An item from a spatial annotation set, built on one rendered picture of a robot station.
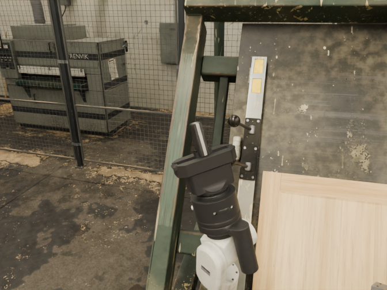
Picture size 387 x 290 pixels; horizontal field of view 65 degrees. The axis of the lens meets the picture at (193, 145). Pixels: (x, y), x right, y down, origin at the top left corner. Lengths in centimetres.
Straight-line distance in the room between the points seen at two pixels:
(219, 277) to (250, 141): 50
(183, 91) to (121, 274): 180
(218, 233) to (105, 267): 212
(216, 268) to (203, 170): 19
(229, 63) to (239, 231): 75
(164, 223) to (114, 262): 170
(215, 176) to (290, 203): 49
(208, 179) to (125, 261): 216
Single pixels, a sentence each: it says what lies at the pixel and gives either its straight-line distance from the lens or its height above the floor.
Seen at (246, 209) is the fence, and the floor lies 127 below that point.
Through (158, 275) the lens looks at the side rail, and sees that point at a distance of 104.
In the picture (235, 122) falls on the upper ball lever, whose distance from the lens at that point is 90.
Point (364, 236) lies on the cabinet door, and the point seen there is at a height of 122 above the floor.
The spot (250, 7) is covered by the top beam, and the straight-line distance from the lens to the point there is 114.
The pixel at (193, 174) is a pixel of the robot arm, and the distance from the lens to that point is 54.
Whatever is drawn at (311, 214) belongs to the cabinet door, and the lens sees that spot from 102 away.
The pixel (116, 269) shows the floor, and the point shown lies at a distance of 262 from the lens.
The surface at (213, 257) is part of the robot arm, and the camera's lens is 60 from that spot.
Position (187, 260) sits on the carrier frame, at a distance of 149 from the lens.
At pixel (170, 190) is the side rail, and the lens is 101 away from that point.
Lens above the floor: 183
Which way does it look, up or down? 23 degrees down
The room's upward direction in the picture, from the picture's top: straight up
